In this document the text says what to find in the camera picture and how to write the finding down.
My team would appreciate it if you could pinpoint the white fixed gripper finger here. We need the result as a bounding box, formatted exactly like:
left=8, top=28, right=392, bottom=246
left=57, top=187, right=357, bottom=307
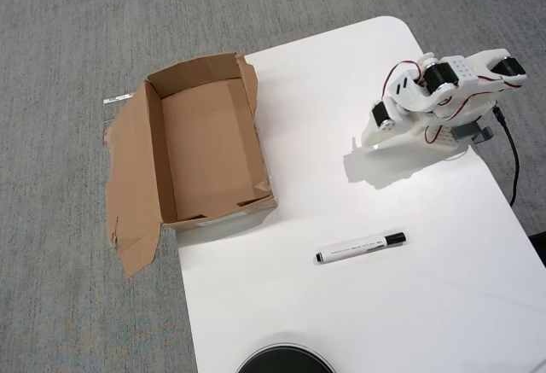
left=351, top=121, right=424, bottom=151

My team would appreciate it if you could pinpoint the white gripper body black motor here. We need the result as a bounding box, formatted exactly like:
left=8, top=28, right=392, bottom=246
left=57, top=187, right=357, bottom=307
left=369, top=99, right=411, bottom=131

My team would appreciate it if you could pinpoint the white moving gripper finger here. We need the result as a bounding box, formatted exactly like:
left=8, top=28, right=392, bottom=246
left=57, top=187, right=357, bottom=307
left=360, top=119, right=398, bottom=149

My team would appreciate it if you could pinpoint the white marker pen black cap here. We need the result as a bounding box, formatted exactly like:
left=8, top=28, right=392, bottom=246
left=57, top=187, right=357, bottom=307
left=315, top=231, right=408, bottom=265

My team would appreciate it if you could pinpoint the open brown cardboard box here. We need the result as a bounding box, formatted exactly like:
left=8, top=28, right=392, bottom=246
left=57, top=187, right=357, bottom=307
left=102, top=51, right=279, bottom=279

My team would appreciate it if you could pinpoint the grey table clamp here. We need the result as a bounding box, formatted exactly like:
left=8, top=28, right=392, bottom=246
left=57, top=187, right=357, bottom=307
left=451, top=123, right=495, bottom=146

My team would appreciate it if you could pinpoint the black round disc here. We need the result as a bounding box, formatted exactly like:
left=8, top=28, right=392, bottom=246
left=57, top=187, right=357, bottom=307
left=235, top=333, right=338, bottom=373

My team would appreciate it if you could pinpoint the black power cable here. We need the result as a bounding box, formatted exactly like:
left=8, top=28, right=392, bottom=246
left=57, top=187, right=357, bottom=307
left=492, top=106, right=521, bottom=207

